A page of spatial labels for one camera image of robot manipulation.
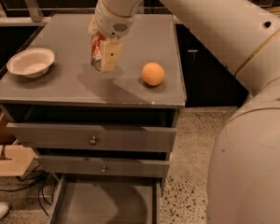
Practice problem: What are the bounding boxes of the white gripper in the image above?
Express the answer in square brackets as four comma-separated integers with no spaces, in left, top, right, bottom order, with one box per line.
[88,0,134,72]

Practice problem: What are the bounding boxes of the red coke can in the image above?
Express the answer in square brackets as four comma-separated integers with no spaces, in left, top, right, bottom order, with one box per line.
[91,32,105,72]

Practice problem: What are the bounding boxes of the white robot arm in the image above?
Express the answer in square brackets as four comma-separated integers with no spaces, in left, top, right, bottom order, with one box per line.
[95,0,280,224]

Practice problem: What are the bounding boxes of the grey drawer cabinet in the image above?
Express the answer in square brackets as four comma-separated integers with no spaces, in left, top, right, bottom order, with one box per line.
[0,13,188,224]

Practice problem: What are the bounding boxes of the grey top drawer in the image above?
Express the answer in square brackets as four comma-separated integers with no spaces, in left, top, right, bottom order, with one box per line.
[7,122,176,152]

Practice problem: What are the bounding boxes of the grey middle drawer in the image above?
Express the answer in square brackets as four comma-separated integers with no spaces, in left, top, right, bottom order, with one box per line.
[35,155,169,178]

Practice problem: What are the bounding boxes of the grey open bottom drawer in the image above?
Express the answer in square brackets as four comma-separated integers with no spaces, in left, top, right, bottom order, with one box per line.
[48,175,161,224]

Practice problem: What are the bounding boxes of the orange fruit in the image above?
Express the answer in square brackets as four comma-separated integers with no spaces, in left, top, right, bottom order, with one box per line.
[141,63,165,86]

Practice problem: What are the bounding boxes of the white paper bowl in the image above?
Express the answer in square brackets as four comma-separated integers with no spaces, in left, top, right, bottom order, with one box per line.
[7,48,55,78]

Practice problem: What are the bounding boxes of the metal glass railing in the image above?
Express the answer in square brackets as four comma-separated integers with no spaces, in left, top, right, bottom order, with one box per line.
[0,0,280,30]

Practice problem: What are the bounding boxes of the light wooden box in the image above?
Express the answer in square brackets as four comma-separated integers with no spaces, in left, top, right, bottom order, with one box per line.
[0,113,35,176]

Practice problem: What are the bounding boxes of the dark blue floor cables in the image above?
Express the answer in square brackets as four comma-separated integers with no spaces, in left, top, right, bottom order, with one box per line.
[0,165,59,217]

